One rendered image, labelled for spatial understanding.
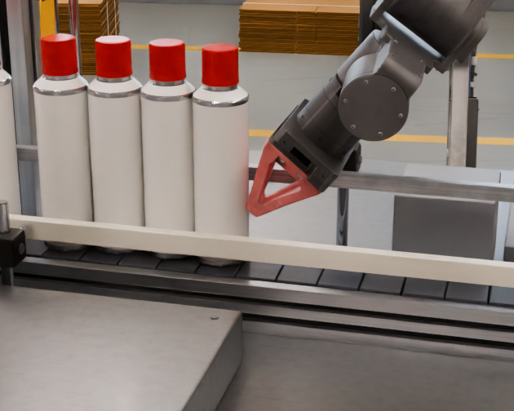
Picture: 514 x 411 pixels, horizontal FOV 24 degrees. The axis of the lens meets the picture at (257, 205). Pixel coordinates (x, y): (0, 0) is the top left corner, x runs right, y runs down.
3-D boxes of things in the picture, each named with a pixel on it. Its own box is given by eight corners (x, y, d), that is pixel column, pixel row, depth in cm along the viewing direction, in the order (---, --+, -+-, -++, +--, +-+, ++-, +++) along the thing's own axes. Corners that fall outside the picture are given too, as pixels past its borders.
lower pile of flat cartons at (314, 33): (237, 51, 561) (237, 9, 553) (255, 28, 609) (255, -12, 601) (374, 57, 551) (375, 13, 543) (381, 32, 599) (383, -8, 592)
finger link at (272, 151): (216, 196, 108) (281, 124, 104) (237, 171, 115) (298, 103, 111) (272, 245, 109) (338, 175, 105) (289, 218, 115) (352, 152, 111)
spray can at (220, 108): (190, 266, 112) (185, 52, 104) (201, 245, 116) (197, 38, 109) (245, 269, 111) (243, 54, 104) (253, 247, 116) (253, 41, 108)
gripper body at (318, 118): (268, 141, 103) (323, 81, 100) (293, 111, 112) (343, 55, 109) (324, 191, 103) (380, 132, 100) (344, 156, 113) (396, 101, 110)
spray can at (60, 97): (36, 249, 115) (21, 42, 108) (53, 230, 120) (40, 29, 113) (87, 254, 114) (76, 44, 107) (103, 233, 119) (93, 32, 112)
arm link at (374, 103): (490, 18, 102) (412, -43, 101) (494, 57, 92) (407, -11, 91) (402, 120, 107) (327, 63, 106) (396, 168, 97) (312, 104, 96)
